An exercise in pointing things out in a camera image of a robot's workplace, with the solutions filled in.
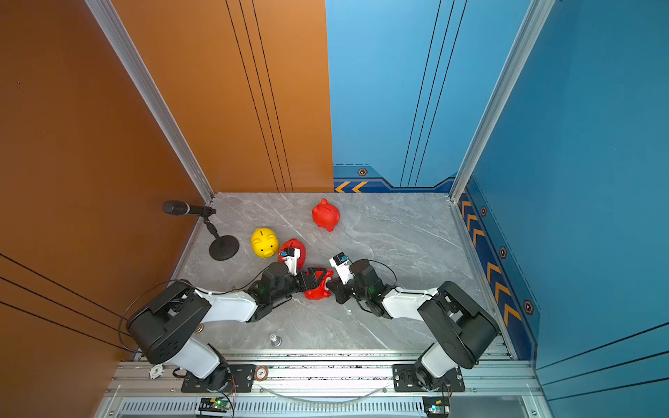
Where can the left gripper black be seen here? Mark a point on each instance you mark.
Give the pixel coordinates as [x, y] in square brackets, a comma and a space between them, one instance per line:
[313, 280]

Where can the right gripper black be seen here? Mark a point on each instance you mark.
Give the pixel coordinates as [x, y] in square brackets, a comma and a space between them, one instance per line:
[338, 286]

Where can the red piggy bank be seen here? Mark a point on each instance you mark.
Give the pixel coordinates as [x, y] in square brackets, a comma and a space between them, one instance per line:
[295, 244]
[326, 215]
[325, 293]

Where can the yellow piggy bank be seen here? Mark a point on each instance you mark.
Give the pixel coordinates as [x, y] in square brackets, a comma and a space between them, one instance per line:
[264, 242]

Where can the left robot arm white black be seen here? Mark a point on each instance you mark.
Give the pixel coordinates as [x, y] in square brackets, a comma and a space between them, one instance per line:
[164, 328]

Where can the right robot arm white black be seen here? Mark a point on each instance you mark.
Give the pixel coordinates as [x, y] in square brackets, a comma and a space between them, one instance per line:
[461, 329]

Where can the right circuit board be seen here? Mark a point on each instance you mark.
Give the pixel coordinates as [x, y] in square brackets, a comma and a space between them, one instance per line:
[436, 407]

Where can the circuit board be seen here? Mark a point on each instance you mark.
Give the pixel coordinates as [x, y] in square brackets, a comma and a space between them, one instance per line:
[436, 407]
[215, 407]

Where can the left circuit board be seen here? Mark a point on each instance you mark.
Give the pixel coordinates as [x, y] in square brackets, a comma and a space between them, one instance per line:
[215, 407]

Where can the white gear disc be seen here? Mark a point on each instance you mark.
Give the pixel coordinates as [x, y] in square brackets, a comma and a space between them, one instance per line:
[156, 371]

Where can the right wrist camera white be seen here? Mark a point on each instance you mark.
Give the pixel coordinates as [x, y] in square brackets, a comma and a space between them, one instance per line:
[342, 264]

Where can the silver metal post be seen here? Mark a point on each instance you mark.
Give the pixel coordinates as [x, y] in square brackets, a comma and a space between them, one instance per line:
[275, 340]

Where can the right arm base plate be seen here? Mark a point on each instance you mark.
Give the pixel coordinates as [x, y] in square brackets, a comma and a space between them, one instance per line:
[407, 377]

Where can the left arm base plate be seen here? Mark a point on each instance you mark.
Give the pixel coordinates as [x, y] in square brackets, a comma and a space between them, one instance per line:
[236, 378]

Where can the left aluminium corner post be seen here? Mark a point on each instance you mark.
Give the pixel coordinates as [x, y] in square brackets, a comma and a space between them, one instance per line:
[118, 37]

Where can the aluminium corner post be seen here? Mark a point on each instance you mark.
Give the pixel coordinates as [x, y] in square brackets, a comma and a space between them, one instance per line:
[118, 37]
[528, 33]

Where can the right aluminium corner post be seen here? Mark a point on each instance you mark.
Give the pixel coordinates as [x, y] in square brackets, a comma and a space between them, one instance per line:
[528, 33]

